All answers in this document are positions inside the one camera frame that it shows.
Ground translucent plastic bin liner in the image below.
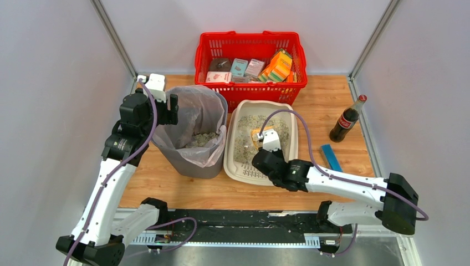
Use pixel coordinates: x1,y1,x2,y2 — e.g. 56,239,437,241
151,85,228,169

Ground yellow litter scoop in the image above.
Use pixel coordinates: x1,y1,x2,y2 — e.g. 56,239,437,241
251,126,274,150

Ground grey mesh trash bin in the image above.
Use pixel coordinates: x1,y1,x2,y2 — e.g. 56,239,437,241
150,85,228,180

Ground beige litter box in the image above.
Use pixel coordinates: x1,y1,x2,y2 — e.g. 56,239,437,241
223,100,298,186

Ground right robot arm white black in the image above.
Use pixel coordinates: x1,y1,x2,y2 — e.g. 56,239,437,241
252,149,419,236

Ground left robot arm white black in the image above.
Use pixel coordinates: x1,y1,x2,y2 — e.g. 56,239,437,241
55,89,178,265

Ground cat litter granules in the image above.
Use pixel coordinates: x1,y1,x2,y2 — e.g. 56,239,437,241
233,115,290,165

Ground litter clumps in bin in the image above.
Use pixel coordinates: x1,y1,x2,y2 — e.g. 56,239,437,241
184,132,219,149

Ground white pink sponge box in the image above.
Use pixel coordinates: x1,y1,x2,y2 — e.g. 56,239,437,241
205,71,232,83

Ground blue and tan box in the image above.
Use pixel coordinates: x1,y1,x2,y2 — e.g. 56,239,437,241
320,144,343,172

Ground grey sponge label box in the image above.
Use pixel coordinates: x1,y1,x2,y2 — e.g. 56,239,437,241
231,76,251,84

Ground teal small box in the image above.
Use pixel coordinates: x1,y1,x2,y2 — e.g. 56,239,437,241
230,58,249,76

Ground grey small box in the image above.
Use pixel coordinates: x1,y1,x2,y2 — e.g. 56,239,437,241
244,59,265,80

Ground brown round item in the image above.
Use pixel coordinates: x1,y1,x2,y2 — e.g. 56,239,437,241
208,58,232,72

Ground cola glass bottle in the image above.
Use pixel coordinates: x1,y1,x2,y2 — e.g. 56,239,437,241
329,94,367,142

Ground orange green sponge pack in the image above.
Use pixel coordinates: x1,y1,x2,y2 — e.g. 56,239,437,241
258,48,294,83

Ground red shopping basket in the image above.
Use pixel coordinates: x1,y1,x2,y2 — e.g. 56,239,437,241
195,31,308,110

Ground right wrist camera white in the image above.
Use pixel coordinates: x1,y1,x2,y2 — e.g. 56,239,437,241
258,129,282,152

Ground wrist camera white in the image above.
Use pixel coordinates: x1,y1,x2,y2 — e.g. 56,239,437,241
137,73,166,103
258,129,282,152

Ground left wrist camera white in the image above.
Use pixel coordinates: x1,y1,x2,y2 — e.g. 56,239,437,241
137,73,166,103

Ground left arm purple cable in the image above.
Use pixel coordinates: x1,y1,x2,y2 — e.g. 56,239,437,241
63,78,199,266

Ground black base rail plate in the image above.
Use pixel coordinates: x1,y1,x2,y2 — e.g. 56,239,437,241
135,209,353,244

